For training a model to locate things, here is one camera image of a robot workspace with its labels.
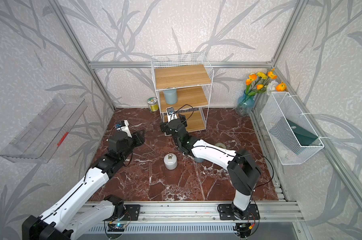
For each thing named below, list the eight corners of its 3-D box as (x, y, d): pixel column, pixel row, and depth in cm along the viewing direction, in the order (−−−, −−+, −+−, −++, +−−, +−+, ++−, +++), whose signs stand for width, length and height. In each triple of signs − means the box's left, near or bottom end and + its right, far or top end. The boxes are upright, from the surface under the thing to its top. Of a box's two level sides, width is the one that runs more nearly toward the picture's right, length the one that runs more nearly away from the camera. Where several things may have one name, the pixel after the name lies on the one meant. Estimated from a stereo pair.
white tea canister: (165, 169, 90) (163, 163, 83) (166, 159, 94) (164, 153, 87) (177, 169, 90) (175, 163, 83) (177, 159, 94) (176, 153, 87)
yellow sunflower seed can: (149, 112, 122) (146, 103, 115) (150, 105, 127) (148, 97, 119) (158, 112, 122) (156, 103, 115) (159, 105, 127) (157, 97, 119)
